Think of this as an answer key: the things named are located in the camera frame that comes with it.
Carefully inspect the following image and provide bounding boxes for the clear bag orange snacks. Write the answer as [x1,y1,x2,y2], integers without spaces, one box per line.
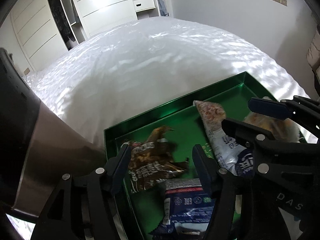
[243,96,302,144]

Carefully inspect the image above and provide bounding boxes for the brown gold oat snack bag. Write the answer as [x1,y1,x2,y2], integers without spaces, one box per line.
[127,126,189,193]

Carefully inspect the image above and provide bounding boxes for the white wardrobe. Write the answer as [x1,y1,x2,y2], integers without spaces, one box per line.
[10,0,137,72]

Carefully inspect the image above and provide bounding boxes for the blue hanging garment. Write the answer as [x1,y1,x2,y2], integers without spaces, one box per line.
[157,0,169,17]

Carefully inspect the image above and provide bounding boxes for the beige coat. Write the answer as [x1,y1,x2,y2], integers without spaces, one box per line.
[306,29,320,72]

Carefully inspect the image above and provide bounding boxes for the green tray box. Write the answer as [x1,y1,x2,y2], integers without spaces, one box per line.
[103,71,313,240]

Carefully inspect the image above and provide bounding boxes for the white bed sheet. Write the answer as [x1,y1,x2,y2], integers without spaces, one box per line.
[24,17,306,147]

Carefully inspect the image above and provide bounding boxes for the white blue nut snack bag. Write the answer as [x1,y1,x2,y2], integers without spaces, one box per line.
[194,100,253,177]

